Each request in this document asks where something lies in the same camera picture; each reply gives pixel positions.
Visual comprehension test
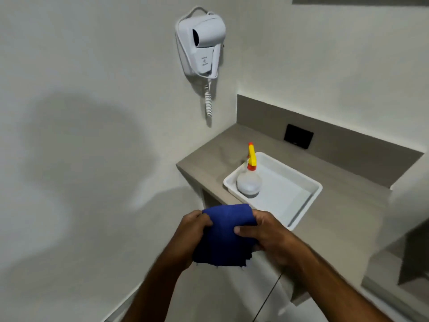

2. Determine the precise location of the white plastic tray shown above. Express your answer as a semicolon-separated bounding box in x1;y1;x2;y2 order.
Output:
223;152;323;231

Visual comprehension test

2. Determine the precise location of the person's right hand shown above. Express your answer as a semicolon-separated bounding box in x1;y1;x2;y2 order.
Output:
233;209;310;270

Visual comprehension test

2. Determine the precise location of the white wall-mounted hair dryer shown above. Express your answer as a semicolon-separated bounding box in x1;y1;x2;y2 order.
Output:
192;15;226;78

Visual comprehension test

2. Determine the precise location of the person's left hand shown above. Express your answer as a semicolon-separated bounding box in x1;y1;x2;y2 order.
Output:
166;210;214;273

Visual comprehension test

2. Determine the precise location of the white hair dryer wall holder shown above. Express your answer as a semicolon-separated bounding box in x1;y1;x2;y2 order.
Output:
175;6;215;77

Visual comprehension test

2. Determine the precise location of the spray bottle with yellow nozzle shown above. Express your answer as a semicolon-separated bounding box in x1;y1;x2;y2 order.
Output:
237;142;262;197

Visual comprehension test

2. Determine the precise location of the blue cloth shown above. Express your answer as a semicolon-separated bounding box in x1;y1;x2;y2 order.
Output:
192;204;265;267

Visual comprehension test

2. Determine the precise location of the black wall socket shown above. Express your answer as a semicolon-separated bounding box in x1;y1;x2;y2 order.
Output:
284;124;314;149

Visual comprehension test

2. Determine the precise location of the white coiled hair dryer cord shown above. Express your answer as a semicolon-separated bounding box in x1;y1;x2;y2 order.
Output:
204;76;214;118

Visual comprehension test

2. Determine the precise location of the person's left forearm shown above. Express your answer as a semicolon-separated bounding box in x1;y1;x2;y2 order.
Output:
121;253;185;322

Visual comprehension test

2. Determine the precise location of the person's right forearm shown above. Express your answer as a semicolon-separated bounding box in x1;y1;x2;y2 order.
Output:
281;246;394;322

